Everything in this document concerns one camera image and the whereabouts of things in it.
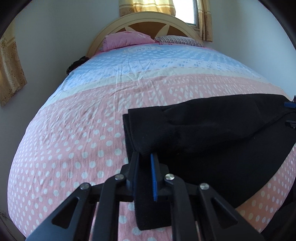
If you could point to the cream wooden headboard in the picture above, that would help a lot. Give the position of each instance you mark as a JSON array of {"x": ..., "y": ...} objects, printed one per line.
[{"x": 148, "y": 22}]

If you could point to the pink pillow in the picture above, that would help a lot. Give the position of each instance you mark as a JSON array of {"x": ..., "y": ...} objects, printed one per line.
[{"x": 125, "y": 39}]

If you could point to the striped pillow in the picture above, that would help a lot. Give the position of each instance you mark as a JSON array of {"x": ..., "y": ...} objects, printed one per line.
[{"x": 179, "y": 40}]

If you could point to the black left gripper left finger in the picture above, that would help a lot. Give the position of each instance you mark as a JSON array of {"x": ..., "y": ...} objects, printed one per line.
[{"x": 90, "y": 212}]

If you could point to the pink blue dotted bedspread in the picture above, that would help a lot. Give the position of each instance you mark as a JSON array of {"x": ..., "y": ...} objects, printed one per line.
[{"x": 77, "y": 136}]

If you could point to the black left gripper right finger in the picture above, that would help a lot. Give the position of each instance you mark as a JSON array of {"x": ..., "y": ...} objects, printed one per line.
[{"x": 195, "y": 212}]

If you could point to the yellow curtain side window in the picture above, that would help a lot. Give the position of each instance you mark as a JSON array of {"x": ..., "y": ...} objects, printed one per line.
[{"x": 12, "y": 75}]

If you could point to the yellow curtain behind headboard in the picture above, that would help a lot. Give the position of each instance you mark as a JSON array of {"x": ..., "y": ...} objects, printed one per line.
[{"x": 135, "y": 6}]

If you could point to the yellow curtain right of window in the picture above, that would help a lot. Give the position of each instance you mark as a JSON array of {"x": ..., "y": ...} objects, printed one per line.
[{"x": 205, "y": 20}]

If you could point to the window behind headboard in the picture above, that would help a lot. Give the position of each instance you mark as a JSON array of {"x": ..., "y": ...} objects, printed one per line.
[{"x": 187, "y": 11}]

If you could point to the black pants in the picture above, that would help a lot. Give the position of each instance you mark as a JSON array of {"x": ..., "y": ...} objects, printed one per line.
[{"x": 234, "y": 143}]

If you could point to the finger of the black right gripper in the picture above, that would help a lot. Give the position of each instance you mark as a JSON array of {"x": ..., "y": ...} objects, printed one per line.
[{"x": 292, "y": 105}]

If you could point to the dark clothing beside bed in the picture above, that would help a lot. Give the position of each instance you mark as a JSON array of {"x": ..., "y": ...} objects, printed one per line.
[{"x": 76, "y": 64}]

